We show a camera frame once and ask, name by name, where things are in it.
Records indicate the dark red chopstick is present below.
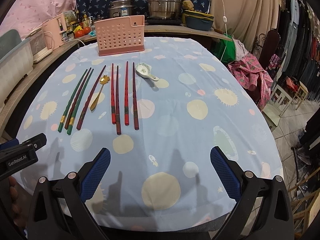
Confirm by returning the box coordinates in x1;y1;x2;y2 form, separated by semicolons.
132;63;139;130
115;66;121;135
65;67;92;130

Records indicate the dark maroon chopstick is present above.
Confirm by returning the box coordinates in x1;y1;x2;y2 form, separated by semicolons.
76;66;106;130

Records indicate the white ceramic soup spoon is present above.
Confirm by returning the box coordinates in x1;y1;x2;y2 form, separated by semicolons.
135;63;159;82

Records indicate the person's left hand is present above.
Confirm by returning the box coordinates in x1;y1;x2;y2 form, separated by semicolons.
9;176;26;230

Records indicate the green chopstick inner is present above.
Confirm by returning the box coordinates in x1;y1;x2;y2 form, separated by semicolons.
67;68;94;135

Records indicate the green chopstick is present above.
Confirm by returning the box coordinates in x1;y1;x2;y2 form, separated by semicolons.
67;68;94;135
57;69;88;133

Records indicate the green chopstick outer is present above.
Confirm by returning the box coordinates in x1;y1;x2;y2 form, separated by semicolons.
57;69;88;133

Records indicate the dark red chopstick between greens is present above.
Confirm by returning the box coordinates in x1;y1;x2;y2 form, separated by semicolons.
65;67;92;130

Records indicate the bright red chopstick left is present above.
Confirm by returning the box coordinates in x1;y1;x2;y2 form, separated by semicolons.
111;64;116;125

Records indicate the bright red chopstick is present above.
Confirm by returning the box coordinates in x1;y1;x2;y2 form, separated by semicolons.
111;64;116;125
124;62;129;126

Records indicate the blue planet-print tablecloth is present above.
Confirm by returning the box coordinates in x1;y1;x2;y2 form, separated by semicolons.
15;37;283;231

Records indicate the bright red chopstick right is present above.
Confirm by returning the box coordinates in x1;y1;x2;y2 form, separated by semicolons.
124;62;129;126

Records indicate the white stool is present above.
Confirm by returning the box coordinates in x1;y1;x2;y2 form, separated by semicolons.
262;85;292;132

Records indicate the white dish drainer box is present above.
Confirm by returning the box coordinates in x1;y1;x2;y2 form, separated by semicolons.
0;29;33;110

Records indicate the gold flower spoon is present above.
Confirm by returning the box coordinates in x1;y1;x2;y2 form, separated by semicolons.
89;74;111;112

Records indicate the pink floral cloth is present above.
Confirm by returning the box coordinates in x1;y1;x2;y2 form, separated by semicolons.
227;53;273;111

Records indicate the white small oven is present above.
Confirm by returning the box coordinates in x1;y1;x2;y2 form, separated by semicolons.
27;27;53;64

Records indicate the green bag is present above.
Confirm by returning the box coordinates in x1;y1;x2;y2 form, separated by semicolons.
213;40;236;65

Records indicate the dark wooden chair back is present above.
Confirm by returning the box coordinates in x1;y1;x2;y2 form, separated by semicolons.
259;29;280;70

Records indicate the pink toaster appliance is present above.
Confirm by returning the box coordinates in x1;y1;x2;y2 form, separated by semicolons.
42;13;67;50

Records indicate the red tomato left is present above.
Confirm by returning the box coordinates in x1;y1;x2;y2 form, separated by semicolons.
74;29;85;38

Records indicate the red tomato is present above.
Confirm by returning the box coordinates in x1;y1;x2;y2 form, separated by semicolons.
83;27;91;35
74;29;85;38

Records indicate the pink perforated utensil basket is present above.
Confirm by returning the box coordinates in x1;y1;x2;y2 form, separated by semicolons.
94;15;145;56

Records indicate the red tomato right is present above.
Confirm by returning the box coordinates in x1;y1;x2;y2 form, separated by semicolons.
83;27;91;35

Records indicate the dark teal baking dish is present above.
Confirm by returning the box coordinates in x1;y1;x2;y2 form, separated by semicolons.
185;15;214;31

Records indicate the silver rice cooker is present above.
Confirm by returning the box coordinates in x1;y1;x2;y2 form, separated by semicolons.
108;0;136;18

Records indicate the stacked steel steamer pot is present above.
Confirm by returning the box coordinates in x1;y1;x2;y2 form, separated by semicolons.
147;0;182;20

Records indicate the white power cable with switch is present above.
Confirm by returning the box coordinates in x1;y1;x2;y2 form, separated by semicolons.
217;0;230;63

